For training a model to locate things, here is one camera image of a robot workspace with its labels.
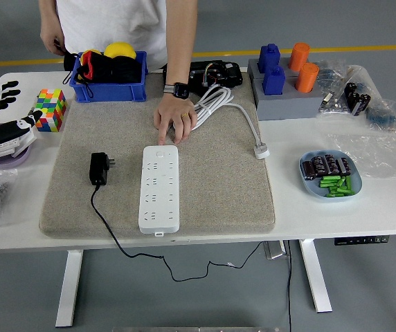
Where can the silver box under table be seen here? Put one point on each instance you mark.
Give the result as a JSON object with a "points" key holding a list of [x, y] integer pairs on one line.
{"points": [[274, 249]]}

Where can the black table control panel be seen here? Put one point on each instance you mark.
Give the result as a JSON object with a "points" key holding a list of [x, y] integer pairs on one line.
{"points": [[360, 240]]}

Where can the person's left hand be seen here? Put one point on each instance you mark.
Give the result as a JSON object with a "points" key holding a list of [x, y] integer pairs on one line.
{"points": [[173, 110]]}

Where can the bag of black capacitors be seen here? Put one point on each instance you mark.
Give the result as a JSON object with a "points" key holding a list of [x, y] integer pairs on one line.
{"points": [[357, 98]]}

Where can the grey-brown fabric mat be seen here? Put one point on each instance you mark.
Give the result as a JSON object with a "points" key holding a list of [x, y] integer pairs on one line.
{"points": [[218, 190]]}

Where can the person's left forearm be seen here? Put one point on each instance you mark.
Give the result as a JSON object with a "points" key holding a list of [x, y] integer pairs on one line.
{"points": [[180, 41]]}

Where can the small yellow foam ball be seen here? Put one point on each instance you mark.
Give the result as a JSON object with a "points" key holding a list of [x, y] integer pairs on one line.
{"points": [[90, 52]]}

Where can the person's right hand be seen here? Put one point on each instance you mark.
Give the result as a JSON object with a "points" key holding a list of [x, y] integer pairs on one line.
{"points": [[52, 41]]}

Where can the bag of blue components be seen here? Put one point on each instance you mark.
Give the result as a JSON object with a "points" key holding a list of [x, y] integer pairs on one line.
{"points": [[329, 74]]}

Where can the black cylindrical capacitor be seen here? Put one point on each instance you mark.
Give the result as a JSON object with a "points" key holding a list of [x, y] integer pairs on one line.
{"points": [[340, 165], [318, 163], [347, 166], [329, 162], [308, 170]]}

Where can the multicolour puzzle cube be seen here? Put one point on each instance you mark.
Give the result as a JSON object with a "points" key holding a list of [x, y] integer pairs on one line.
{"points": [[51, 110]]}

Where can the white table leg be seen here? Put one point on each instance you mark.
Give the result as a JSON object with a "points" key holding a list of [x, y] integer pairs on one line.
{"points": [[68, 290], [317, 276]]}

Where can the grey block holder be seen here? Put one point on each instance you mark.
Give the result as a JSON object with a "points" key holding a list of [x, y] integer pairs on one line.
{"points": [[288, 107]]}

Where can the green battery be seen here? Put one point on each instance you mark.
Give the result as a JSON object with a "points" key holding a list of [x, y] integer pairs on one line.
{"points": [[336, 194], [341, 183], [341, 190], [329, 178], [349, 182], [327, 184]]}

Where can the large yellow foam ball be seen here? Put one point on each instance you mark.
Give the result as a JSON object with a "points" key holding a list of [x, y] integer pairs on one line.
{"points": [[118, 50]]}

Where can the bag of small metal parts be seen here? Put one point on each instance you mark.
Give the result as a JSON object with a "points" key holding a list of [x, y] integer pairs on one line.
{"points": [[333, 107]]}

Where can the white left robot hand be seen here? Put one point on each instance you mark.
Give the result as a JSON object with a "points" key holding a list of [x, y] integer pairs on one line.
{"points": [[7, 130]]}

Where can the black pouch with red lining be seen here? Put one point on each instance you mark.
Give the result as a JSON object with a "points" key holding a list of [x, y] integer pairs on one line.
{"points": [[122, 71]]}

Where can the empty clear plastic bag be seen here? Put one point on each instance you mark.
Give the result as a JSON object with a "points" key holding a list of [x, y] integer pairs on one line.
{"points": [[374, 155]]}

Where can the blue bottle-shaped peg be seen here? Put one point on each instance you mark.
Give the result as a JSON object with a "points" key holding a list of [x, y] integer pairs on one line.
{"points": [[269, 57], [273, 81]]}

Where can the white power strip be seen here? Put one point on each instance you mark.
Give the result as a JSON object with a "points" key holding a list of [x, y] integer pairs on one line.
{"points": [[163, 214]]}

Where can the black smartwatch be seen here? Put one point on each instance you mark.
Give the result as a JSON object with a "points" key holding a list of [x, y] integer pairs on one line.
{"points": [[180, 90]]}

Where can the bag of blue resistors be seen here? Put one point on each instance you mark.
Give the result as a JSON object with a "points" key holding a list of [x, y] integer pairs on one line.
{"points": [[381, 115]]}

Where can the blue plastic bin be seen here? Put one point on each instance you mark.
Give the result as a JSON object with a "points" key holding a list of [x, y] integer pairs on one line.
{"points": [[115, 91]]}

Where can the light blue plate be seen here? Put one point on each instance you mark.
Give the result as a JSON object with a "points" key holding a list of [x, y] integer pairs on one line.
{"points": [[308, 186]]}

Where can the orange cylinder peg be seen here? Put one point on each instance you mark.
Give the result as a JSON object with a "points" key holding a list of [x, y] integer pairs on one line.
{"points": [[299, 57], [307, 77]]}

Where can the person's torso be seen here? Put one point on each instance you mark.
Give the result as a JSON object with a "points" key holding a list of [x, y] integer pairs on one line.
{"points": [[115, 20]]}

